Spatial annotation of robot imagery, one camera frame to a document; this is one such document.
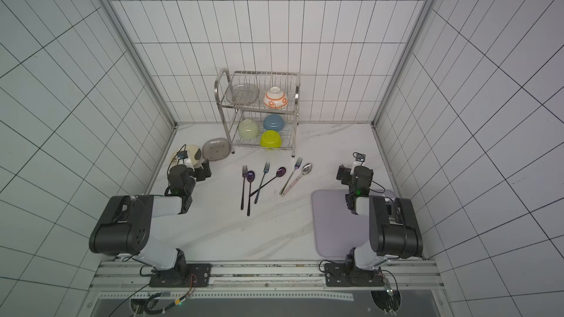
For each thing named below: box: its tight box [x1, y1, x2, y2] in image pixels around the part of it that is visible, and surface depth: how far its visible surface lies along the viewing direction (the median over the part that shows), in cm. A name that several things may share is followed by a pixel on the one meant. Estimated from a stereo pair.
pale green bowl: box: [237, 118, 260, 140], surface depth 109 cm
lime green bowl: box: [259, 129, 282, 151], surface depth 106 cm
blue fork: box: [254, 161, 271, 204], surface depth 99 cm
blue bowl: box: [262, 113, 285, 132], surface depth 115 cm
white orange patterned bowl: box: [262, 86, 289, 109], surface depth 89 cm
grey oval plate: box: [201, 137, 232, 162], surface depth 110 cm
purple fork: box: [240, 165, 248, 211], surface depth 102 cm
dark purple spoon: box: [248, 166, 287, 198], surface depth 101 cm
